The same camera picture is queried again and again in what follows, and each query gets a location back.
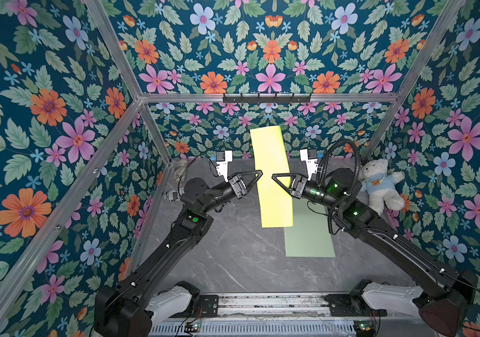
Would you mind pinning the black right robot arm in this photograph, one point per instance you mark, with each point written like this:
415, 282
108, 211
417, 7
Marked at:
446, 293

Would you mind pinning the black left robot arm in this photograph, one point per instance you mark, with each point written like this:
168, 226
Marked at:
134, 307

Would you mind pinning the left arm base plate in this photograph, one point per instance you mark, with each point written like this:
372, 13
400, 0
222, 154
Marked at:
201, 306

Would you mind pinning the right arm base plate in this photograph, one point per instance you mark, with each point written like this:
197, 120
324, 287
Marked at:
343, 305

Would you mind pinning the pale green paper sheet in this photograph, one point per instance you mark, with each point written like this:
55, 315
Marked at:
309, 236

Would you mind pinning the left small circuit board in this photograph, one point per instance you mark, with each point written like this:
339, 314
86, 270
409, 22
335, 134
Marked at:
192, 328

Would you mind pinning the white teddy bear blue shirt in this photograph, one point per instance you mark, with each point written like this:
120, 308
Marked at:
380, 186

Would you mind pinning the black hook rail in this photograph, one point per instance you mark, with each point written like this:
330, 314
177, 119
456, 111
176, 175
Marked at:
252, 99

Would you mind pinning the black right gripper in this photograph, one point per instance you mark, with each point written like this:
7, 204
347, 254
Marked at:
297, 187

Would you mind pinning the right small circuit board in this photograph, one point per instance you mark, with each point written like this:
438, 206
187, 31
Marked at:
364, 329

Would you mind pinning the small circuit board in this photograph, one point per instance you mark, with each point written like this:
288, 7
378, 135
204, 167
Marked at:
192, 328
364, 329

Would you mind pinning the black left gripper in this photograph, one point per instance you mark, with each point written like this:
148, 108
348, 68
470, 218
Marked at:
239, 192

